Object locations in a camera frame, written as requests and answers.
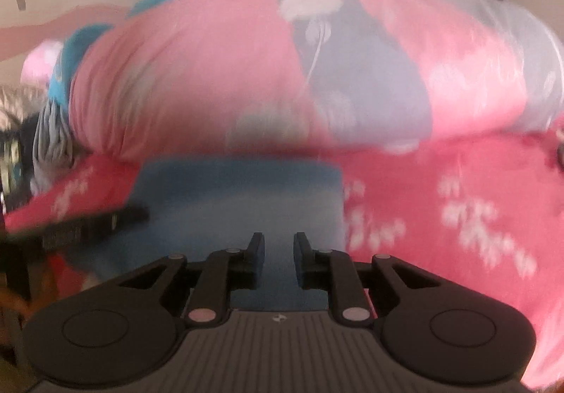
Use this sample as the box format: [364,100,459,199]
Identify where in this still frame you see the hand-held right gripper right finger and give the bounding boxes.
[293,232,442,328]

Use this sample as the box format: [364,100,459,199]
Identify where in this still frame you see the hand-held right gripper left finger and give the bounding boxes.
[117,232,267,328]

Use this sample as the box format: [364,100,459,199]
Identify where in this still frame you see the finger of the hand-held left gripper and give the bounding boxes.
[43,204,151,251]

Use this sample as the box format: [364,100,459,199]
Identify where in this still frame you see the blue denim jeans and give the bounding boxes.
[78,156,347,313]

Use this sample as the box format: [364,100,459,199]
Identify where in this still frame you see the grey garment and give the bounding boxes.
[32,99,85,192]

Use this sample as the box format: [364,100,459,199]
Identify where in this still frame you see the black and gold printed garment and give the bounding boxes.
[0,128,35,218]

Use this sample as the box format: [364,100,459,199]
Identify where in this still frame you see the beige striped cloth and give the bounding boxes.
[0,84,45,135]

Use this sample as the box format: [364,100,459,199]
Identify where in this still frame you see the pink floral bed blanket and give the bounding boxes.
[4,128,564,390]

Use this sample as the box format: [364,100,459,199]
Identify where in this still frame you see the pink plush garment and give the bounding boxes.
[20,39,65,91]

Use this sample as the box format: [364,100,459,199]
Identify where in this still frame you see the pink grey rolled quilt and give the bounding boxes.
[67,0,564,154]

